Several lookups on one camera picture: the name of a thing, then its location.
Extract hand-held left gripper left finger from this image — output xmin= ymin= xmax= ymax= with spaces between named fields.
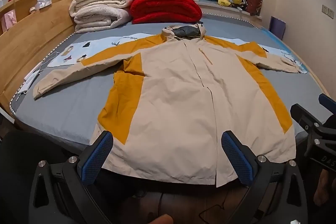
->
xmin=28 ymin=130 xmax=114 ymax=224

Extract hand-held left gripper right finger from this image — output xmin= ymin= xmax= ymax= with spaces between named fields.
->
xmin=221 ymin=130 xmax=309 ymax=224

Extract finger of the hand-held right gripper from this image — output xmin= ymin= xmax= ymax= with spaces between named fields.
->
xmin=290 ymin=103 xmax=324 ymax=134
xmin=318 ymin=93 xmax=336 ymax=110

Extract cream and mustard hooded jacket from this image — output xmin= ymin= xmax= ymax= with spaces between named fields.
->
xmin=33 ymin=25 xmax=302 ymax=188

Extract person's bare foot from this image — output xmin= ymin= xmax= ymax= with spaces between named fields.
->
xmin=314 ymin=169 xmax=336 ymax=207

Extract purple paper bag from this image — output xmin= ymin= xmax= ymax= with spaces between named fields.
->
xmin=269 ymin=16 xmax=286 ymax=40

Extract white papers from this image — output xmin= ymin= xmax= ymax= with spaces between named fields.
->
xmin=18 ymin=64 xmax=44 ymax=94

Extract light blue printed cloth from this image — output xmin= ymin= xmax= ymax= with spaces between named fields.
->
xmin=47 ymin=32 xmax=309 ymax=75

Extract dark red bag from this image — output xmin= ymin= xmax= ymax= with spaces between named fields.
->
xmin=245 ymin=0 xmax=263 ymax=16

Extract window sill ledge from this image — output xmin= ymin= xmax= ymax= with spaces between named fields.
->
xmin=197 ymin=0 xmax=263 ymax=20

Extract pale fluffy folded blanket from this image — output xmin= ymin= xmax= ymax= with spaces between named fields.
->
xmin=73 ymin=5 xmax=132 ymax=34

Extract wooden headboard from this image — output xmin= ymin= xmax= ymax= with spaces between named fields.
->
xmin=0 ymin=0 xmax=87 ymax=119

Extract cream folded blanket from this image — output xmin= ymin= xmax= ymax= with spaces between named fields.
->
xmin=69 ymin=0 xmax=133 ymax=17

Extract pink bag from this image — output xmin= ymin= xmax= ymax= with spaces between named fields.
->
xmin=1 ymin=10 xmax=17 ymax=30

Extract white tissue pack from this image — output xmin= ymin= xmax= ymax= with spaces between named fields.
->
xmin=35 ymin=0 xmax=51 ymax=10

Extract red folded blanket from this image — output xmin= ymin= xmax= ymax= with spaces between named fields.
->
xmin=130 ymin=0 xmax=203 ymax=24

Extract white cable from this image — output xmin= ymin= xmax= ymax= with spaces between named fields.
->
xmin=41 ymin=51 xmax=64 ymax=67

